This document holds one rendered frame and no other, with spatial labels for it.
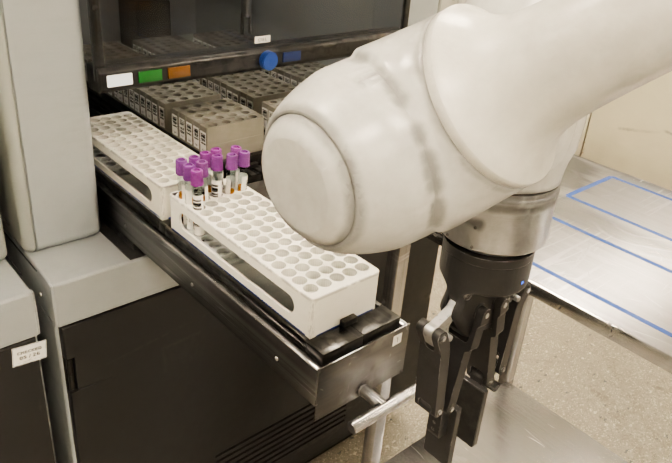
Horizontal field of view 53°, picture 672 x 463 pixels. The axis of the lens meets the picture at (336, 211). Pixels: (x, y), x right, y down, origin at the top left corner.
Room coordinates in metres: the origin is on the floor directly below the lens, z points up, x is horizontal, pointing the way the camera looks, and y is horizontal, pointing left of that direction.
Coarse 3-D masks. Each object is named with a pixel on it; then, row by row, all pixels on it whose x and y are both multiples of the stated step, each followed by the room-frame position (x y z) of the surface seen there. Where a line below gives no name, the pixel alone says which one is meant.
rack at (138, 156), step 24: (96, 120) 1.03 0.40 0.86; (120, 120) 1.04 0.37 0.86; (96, 144) 0.95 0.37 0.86; (120, 144) 0.93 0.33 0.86; (144, 144) 0.95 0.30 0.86; (168, 144) 0.96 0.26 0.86; (120, 168) 0.96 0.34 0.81; (144, 168) 0.87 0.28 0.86; (168, 168) 0.86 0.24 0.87; (144, 192) 0.89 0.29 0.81; (168, 192) 0.81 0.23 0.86; (168, 216) 0.81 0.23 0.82
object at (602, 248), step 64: (576, 192) 1.00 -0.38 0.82; (640, 192) 1.02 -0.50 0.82; (576, 256) 0.79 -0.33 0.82; (640, 256) 0.80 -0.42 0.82; (576, 320) 0.67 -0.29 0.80; (640, 320) 0.65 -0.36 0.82; (384, 384) 0.88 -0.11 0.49; (512, 384) 1.16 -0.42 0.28; (512, 448) 0.97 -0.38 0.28; (576, 448) 0.99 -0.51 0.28
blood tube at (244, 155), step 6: (240, 150) 0.82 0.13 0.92; (246, 150) 0.82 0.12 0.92; (240, 156) 0.81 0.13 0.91; (246, 156) 0.81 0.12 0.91; (240, 162) 0.81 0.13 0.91; (246, 162) 0.81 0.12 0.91; (240, 168) 0.81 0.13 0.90; (246, 168) 0.81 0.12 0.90; (240, 174) 0.81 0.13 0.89; (246, 174) 0.81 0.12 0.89; (240, 180) 0.81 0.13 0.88; (246, 180) 0.81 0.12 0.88; (240, 186) 0.81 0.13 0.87; (246, 186) 0.82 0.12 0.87
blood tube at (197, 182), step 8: (200, 168) 0.75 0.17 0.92; (192, 176) 0.74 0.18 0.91; (200, 176) 0.74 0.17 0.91; (192, 184) 0.74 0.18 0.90; (200, 184) 0.74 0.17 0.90; (192, 192) 0.75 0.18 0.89; (200, 192) 0.74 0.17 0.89; (200, 200) 0.74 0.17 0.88; (200, 208) 0.75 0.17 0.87; (200, 232) 0.75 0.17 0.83
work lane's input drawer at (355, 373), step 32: (128, 224) 0.84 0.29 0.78; (160, 224) 0.79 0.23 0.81; (160, 256) 0.77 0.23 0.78; (192, 256) 0.73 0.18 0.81; (192, 288) 0.71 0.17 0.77; (224, 288) 0.67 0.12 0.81; (224, 320) 0.66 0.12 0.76; (256, 320) 0.61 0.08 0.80; (352, 320) 0.60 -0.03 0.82; (384, 320) 0.61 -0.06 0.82; (256, 352) 0.61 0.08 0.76; (288, 352) 0.57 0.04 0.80; (320, 352) 0.55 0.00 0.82; (352, 352) 0.57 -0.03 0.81; (384, 352) 0.60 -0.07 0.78; (320, 384) 0.54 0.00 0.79; (352, 384) 0.57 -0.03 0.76; (320, 416) 0.54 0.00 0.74
